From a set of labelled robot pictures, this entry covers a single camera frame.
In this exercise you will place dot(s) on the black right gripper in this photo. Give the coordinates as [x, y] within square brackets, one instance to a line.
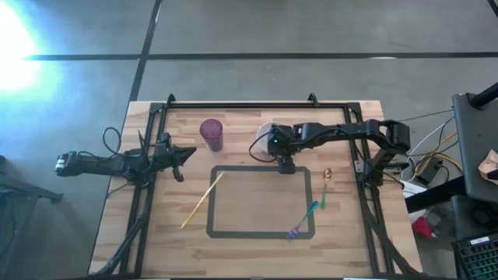
[282, 140]

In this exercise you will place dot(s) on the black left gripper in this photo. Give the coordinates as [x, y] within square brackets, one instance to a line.
[165, 153]

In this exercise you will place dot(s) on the white bowl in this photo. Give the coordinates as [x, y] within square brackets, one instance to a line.
[262, 136]

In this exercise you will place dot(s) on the purple plastic cup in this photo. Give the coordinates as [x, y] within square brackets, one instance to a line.
[212, 136]

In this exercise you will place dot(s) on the yellow straw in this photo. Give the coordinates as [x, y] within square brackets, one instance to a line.
[202, 200]

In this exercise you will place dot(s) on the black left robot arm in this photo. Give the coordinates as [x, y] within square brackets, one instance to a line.
[97, 163]

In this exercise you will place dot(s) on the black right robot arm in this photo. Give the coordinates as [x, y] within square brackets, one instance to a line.
[350, 130]

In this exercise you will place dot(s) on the black tape rectangle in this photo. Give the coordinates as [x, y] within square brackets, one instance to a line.
[210, 202]

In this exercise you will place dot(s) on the white power strip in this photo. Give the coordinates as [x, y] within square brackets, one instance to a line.
[413, 190]

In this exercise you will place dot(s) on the black power box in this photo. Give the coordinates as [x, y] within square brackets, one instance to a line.
[428, 171]

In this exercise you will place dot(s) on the black floor beam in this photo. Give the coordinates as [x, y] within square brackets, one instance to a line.
[432, 196]

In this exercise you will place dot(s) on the red object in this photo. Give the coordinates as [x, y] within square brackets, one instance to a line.
[423, 227]

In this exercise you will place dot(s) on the black floor stand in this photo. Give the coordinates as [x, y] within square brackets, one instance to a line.
[27, 190]

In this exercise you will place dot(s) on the grey cabinet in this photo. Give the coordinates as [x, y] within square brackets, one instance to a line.
[476, 155]

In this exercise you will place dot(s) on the dark grey box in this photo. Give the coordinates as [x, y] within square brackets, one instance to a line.
[474, 215]

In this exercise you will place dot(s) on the brown crumpled paper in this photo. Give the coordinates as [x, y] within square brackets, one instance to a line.
[489, 165]

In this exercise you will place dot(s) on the black pole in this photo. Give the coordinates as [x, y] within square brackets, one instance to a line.
[484, 97]

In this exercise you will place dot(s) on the black crate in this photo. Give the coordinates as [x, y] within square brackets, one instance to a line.
[476, 258]

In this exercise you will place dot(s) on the black frame clamp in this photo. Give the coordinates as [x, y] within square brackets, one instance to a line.
[313, 99]
[170, 99]

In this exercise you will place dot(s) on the black metal rig frame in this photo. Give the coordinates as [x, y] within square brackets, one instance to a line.
[253, 105]

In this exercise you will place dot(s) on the grey metal bracket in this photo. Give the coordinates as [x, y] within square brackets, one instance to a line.
[358, 166]

